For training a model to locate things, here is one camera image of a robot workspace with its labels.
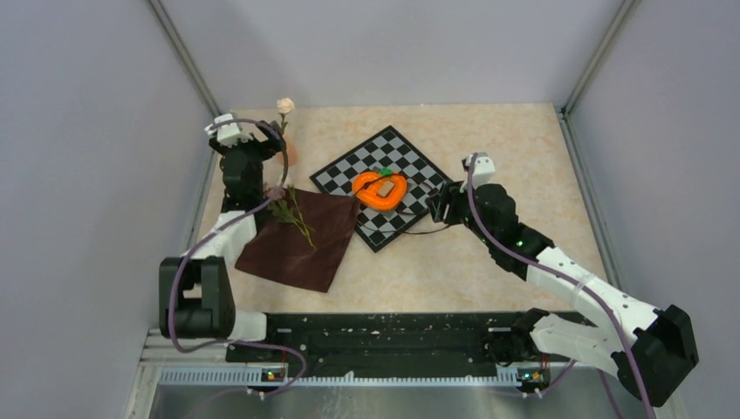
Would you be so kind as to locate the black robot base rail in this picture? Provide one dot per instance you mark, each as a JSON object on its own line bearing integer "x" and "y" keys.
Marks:
{"x": 393, "y": 346}

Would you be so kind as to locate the maroon wrapping paper sheet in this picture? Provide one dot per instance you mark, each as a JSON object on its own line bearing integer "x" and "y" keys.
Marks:
{"x": 280, "y": 253}

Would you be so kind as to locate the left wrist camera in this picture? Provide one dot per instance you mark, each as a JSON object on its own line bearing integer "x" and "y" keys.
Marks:
{"x": 226, "y": 131}

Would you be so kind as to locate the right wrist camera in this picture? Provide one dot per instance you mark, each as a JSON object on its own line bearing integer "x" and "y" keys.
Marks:
{"x": 479, "y": 169}

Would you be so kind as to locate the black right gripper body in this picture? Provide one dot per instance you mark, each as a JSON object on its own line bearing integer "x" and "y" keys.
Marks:
{"x": 469, "y": 216}

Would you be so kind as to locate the tan wooden block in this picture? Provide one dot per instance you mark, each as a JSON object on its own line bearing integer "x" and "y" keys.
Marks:
{"x": 385, "y": 189}

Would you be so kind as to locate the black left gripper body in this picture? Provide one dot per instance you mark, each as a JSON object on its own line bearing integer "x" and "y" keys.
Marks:
{"x": 257, "y": 152}

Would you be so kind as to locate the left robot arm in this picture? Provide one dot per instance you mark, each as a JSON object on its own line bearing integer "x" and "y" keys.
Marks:
{"x": 214, "y": 277}

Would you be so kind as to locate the brown ribbon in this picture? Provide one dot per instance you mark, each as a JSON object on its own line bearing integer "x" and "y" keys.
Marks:
{"x": 409, "y": 220}

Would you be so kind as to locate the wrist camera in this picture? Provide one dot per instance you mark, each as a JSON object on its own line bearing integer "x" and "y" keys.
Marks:
{"x": 226, "y": 131}
{"x": 479, "y": 169}

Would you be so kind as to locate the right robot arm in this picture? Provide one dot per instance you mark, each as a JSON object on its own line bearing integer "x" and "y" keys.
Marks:
{"x": 651, "y": 351}

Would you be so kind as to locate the peach ribbed vase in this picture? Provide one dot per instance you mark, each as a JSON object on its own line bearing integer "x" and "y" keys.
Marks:
{"x": 290, "y": 157}

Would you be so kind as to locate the aluminium frame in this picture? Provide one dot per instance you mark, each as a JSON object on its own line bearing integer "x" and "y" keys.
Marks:
{"x": 188, "y": 66}

